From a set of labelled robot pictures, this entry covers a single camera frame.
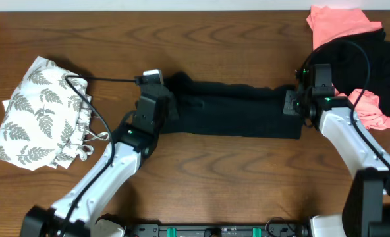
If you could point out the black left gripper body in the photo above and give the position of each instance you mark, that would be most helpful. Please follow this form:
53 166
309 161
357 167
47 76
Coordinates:
157 124

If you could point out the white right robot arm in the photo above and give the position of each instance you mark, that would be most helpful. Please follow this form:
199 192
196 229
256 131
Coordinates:
367 208

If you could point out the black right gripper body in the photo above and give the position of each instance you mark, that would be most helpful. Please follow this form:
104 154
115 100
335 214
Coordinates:
293 103

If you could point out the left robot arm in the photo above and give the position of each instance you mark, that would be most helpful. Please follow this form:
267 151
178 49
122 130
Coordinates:
78 212

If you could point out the white fern-print drawstring bag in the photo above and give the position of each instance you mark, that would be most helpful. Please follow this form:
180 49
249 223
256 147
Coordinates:
46 121

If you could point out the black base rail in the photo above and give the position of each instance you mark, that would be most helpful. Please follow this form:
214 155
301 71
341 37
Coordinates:
275 227

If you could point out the black garment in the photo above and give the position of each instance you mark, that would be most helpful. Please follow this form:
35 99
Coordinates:
213 108
349 68

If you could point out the black garment in pile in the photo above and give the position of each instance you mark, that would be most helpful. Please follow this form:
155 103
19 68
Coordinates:
349 68

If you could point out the coral pink garment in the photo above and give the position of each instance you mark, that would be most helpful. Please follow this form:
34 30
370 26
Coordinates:
328 24

